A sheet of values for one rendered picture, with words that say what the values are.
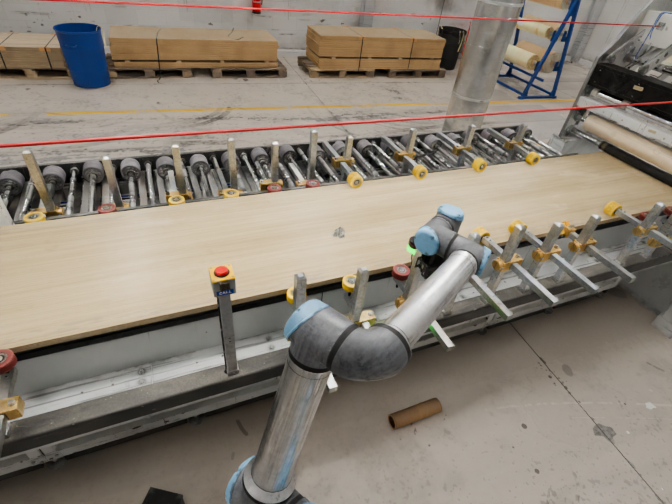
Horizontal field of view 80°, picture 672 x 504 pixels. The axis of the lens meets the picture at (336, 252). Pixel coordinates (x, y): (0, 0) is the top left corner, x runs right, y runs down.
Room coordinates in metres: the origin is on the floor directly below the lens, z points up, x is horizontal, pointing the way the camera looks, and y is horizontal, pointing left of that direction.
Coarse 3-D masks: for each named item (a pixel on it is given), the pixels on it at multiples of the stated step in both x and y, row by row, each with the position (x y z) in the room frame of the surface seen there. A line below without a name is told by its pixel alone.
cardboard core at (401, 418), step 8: (432, 400) 1.25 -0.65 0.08; (408, 408) 1.19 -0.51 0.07; (416, 408) 1.19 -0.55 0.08; (424, 408) 1.20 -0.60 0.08; (432, 408) 1.21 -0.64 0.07; (440, 408) 1.22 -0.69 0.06; (392, 416) 1.13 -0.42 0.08; (400, 416) 1.13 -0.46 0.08; (408, 416) 1.14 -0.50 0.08; (416, 416) 1.15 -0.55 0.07; (424, 416) 1.16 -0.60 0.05; (392, 424) 1.12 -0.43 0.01; (400, 424) 1.10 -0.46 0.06
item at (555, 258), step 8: (528, 232) 1.72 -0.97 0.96; (528, 240) 1.69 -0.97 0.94; (536, 240) 1.67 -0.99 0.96; (552, 256) 1.56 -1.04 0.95; (560, 264) 1.51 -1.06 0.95; (568, 264) 1.50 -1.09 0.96; (568, 272) 1.46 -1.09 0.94; (576, 272) 1.45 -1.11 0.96; (576, 280) 1.42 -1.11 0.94; (584, 280) 1.40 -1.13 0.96; (584, 288) 1.38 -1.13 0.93; (592, 288) 1.35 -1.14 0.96
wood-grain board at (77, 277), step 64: (320, 192) 1.95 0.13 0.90; (384, 192) 2.04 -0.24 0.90; (448, 192) 2.14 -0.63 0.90; (512, 192) 2.25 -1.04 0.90; (576, 192) 2.36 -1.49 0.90; (640, 192) 2.48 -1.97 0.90; (0, 256) 1.13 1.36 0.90; (64, 256) 1.18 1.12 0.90; (128, 256) 1.23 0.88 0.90; (192, 256) 1.28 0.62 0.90; (256, 256) 1.34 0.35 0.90; (320, 256) 1.40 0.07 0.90; (384, 256) 1.46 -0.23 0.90; (0, 320) 0.83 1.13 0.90; (64, 320) 0.86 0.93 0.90; (128, 320) 0.90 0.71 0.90
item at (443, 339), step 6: (396, 282) 1.36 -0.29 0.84; (402, 282) 1.34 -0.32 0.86; (402, 288) 1.31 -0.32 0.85; (432, 324) 1.11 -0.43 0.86; (438, 324) 1.11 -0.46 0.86; (432, 330) 1.09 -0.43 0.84; (438, 330) 1.08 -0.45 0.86; (438, 336) 1.06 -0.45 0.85; (444, 336) 1.05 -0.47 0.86; (444, 342) 1.02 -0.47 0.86; (450, 342) 1.03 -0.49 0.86; (444, 348) 1.01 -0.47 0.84; (450, 348) 1.01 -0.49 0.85
